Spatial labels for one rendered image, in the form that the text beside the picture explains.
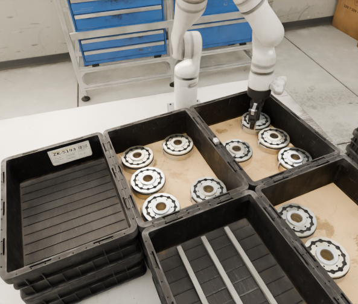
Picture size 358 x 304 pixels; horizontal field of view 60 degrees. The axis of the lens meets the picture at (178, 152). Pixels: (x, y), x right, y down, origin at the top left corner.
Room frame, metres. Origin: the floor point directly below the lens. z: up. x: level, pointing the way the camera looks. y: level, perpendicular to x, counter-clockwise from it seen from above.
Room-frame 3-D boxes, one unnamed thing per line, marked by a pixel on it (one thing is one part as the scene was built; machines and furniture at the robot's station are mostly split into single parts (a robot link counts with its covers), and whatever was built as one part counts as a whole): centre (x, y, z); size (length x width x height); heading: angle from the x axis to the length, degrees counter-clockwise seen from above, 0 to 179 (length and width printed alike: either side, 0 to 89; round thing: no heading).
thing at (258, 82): (0.83, -0.28, 1.05); 0.11 x 0.09 x 0.06; 64
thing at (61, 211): (0.53, 0.31, 0.87); 0.40 x 0.30 x 0.11; 21
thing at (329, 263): (0.34, -0.33, 0.86); 0.05 x 0.05 x 0.01
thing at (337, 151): (0.74, -0.25, 0.92); 0.40 x 0.30 x 0.02; 21
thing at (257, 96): (0.84, -0.27, 0.98); 0.08 x 0.08 x 0.09
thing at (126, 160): (0.72, 0.13, 0.86); 0.10 x 0.10 x 0.01
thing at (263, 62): (0.85, -0.27, 1.15); 0.09 x 0.07 x 0.15; 2
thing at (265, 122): (0.87, -0.28, 0.86); 0.10 x 0.10 x 0.01
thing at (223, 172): (0.64, 0.03, 0.87); 0.40 x 0.30 x 0.11; 21
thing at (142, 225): (0.64, 0.03, 0.92); 0.40 x 0.30 x 0.02; 21
